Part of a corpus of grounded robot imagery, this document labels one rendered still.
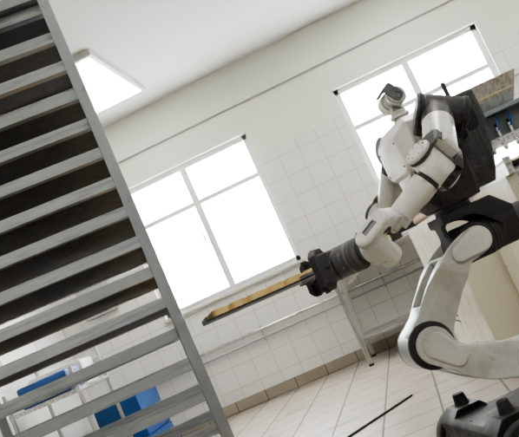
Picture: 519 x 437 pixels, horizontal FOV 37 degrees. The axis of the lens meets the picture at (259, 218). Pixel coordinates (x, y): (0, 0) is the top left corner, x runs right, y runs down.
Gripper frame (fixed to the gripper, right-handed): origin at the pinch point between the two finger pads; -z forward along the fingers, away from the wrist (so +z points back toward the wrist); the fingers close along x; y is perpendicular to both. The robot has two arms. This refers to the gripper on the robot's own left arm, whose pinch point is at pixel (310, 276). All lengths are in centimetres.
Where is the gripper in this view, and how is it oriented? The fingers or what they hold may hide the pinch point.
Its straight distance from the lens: 216.0
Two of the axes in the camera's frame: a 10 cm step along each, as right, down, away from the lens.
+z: 7.1, -3.9, -5.8
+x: -4.0, -9.1, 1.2
